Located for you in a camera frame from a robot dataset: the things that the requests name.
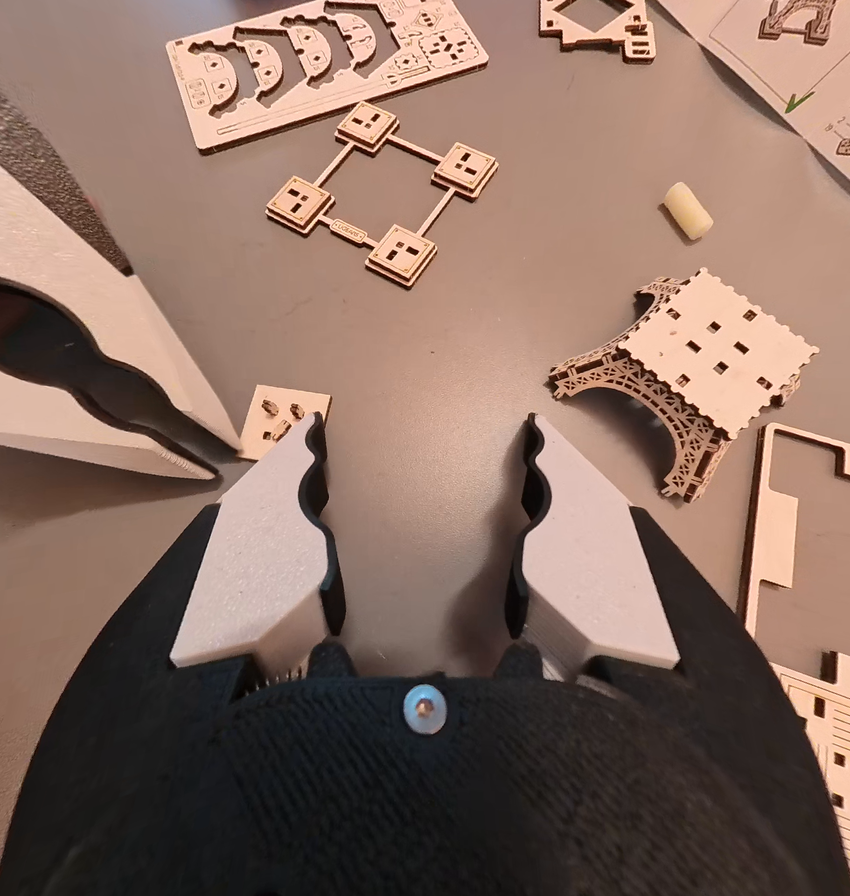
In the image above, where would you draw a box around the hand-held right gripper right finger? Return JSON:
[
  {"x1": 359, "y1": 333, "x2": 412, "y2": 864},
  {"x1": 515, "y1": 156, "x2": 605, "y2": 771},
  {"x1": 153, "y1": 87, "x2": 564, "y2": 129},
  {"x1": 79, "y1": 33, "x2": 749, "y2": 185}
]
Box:
[{"x1": 509, "y1": 412, "x2": 681, "y2": 683}]

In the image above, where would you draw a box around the wooden tower base model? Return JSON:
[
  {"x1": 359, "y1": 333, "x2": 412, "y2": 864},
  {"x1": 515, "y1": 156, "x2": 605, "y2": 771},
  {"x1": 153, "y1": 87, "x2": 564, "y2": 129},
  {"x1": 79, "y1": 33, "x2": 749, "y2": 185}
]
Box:
[{"x1": 547, "y1": 268, "x2": 820, "y2": 504}]

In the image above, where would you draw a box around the paper instruction sheet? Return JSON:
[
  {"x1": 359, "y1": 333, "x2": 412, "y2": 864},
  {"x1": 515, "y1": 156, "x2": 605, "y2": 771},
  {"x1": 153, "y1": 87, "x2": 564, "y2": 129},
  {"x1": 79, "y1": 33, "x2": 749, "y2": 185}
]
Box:
[{"x1": 659, "y1": 0, "x2": 850, "y2": 211}]

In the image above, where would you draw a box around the wooden sheet with cutouts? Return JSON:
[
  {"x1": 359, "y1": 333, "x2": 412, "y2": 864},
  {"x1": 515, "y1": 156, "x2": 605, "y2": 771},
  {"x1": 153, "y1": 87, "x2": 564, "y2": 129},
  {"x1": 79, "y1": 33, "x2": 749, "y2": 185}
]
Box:
[{"x1": 771, "y1": 651, "x2": 850, "y2": 862}]

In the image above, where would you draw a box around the small square wooden piece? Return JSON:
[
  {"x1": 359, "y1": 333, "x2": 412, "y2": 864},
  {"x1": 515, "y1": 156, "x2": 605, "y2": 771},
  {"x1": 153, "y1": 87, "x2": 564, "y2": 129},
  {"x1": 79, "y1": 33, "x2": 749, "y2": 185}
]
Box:
[{"x1": 237, "y1": 384, "x2": 333, "y2": 462}]

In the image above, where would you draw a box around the wooden diamond cutout frame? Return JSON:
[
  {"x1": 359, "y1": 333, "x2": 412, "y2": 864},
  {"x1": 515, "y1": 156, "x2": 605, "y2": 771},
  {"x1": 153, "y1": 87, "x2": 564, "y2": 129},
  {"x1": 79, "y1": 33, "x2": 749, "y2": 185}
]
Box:
[{"x1": 539, "y1": 0, "x2": 657, "y2": 65}]

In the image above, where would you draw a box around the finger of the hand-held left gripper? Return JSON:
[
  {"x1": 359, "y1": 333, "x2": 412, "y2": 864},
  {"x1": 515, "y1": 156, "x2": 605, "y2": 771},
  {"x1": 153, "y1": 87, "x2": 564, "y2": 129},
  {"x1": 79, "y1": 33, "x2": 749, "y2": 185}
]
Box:
[
  {"x1": 0, "y1": 336, "x2": 221, "y2": 482},
  {"x1": 0, "y1": 143, "x2": 243, "y2": 456}
]

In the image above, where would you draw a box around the wooden four-pad square frame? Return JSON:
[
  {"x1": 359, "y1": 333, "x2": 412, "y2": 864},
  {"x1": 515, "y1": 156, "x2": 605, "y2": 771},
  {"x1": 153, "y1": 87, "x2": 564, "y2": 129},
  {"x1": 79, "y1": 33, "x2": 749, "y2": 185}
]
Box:
[{"x1": 265, "y1": 100, "x2": 499, "y2": 289}]

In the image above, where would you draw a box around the wooden sheet with arches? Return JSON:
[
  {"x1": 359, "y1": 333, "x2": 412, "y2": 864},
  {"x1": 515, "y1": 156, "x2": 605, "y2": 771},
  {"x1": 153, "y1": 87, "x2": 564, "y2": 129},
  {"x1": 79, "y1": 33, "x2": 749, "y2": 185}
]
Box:
[{"x1": 165, "y1": 0, "x2": 490, "y2": 153}]

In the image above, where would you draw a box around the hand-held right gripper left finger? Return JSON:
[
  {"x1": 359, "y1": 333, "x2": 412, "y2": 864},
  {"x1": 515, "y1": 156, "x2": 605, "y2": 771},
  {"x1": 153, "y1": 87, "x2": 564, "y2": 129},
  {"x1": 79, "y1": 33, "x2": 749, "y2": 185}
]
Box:
[{"x1": 168, "y1": 412, "x2": 348, "y2": 667}]

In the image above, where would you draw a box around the empty wooden frame sheet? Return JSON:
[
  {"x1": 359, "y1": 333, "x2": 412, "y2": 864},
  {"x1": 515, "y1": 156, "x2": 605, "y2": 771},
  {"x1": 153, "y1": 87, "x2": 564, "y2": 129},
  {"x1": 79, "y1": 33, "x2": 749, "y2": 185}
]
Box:
[{"x1": 739, "y1": 422, "x2": 850, "y2": 638}]

